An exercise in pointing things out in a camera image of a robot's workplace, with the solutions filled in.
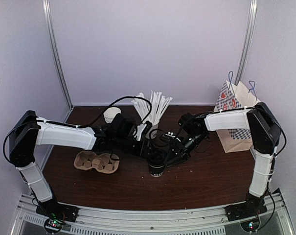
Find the stack of paper cups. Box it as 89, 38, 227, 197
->
103, 107, 121, 123

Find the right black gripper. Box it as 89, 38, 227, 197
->
164, 132, 208, 166

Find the bundle of wrapped white straws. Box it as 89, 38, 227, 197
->
132, 91, 173, 125

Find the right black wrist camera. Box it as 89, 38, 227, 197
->
159, 132, 181, 144

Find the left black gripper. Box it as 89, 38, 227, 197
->
114, 135, 159, 159

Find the checkered paper takeout bag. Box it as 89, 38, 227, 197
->
214, 71, 260, 153

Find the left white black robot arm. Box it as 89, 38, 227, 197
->
4, 110, 157, 217

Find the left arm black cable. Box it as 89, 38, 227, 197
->
2, 95, 153, 167

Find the black coffee cup lid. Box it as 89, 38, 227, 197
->
147, 149, 166, 167

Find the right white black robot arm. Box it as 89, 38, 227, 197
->
164, 102, 283, 216

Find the aluminium front frame rail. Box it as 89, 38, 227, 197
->
8, 193, 296, 235

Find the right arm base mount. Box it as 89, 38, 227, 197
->
225, 202, 267, 222

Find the left aluminium corner post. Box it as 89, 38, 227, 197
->
42, 0, 73, 109

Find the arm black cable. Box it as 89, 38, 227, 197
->
174, 112, 212, 147
2, 95, 153, 167

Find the cardboard cup carrier tray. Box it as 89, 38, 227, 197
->
74, 151, 120, 174

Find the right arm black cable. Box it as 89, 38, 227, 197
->
174, 112, 212, 147

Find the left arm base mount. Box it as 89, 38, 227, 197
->
36, 200, 79, 222

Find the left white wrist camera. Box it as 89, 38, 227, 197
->
134, 121, 152, 141

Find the single black paper cup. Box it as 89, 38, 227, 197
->
148, 164, 165, 177

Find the right aluminium corner post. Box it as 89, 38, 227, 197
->
235, 0, 258, 85

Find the aluminium corner post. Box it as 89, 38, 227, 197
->
235, 0, 258, 85
42, 0, 73, 109

